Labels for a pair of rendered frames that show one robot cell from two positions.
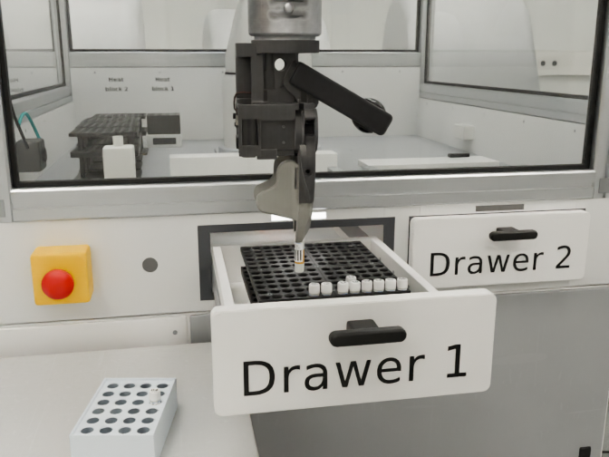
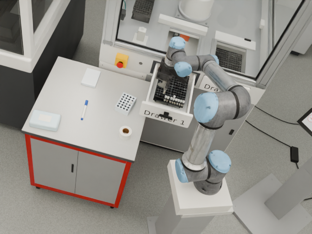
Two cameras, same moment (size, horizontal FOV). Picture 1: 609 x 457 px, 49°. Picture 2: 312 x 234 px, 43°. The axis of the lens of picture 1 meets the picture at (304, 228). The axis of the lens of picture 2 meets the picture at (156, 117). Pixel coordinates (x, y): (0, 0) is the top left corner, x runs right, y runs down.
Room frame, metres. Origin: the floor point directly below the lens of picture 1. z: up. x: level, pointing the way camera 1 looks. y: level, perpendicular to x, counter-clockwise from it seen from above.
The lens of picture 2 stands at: (-0.74, -0.16, 2.59)
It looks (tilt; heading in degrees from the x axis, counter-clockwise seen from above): 52 degrees down; 7
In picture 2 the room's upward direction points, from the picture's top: 19 degrees clockwise
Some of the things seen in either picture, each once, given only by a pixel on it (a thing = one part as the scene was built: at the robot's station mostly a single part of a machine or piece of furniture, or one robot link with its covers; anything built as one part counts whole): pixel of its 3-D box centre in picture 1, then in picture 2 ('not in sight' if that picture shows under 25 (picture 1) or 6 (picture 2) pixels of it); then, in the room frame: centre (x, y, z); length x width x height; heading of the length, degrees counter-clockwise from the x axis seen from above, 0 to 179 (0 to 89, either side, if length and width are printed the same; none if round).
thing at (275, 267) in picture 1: (316, 289); (171, 88); (0.83, -0.02, 0.87); 0.22 x 0.18 x 0.06; 11
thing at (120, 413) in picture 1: (128, 419); (125, 103); (0.66, 0.19, 0.78); 0.12 x 0.08 x 0.04; 0
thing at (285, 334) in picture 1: (356, 350); (165, 114); (0.63, -0.05, 0.87); 0.29 x 0.02 x 0.11; 101
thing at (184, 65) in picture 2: not in sight; (185, 63); (0.64, -0.05, 1.27); 0.11 x 0.11 x 0.08; 36
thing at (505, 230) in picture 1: (509, 233); not in sight; (0.98, -0.31, 0.91); 0.07 x 0.04 x 0.01; 101
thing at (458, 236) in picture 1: (499, 248); (224, 88); (1.00, -0.30, 0.87); 0.29 x 0.02 x 0.11; 101
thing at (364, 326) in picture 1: (364, 331); (165, 114); (0.60, -0.06, 0.91); 0.07 x 0.04 x 0.01; 101
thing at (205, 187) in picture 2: not in sight; (210, 177); (0.37, -0.40, 0.88); 0.15 x 0.15 x 0.10
